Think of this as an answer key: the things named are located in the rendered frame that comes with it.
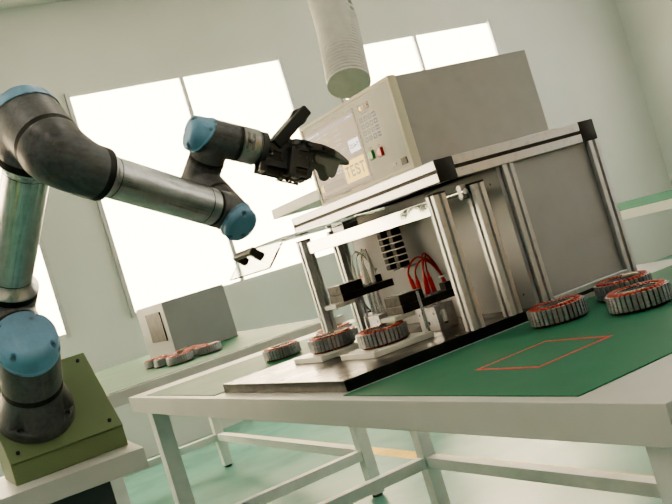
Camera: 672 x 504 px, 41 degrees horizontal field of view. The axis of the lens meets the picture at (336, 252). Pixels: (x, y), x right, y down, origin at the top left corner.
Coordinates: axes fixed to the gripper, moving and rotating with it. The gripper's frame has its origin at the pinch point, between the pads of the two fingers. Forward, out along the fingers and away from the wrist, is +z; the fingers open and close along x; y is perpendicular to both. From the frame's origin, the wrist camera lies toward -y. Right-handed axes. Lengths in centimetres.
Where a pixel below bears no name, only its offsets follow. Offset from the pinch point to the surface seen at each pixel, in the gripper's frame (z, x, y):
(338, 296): 11.4, -19.2, 27.0
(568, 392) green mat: -7, 84, 51
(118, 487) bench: 0, -157, 84
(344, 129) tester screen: 3.6, -8.4, -9.9
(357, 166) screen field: 7.4, -7.6, -1.7
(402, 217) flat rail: 10.5, 9.5, 12.9
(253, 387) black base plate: -7, -21, 50
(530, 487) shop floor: 130, -92, 71
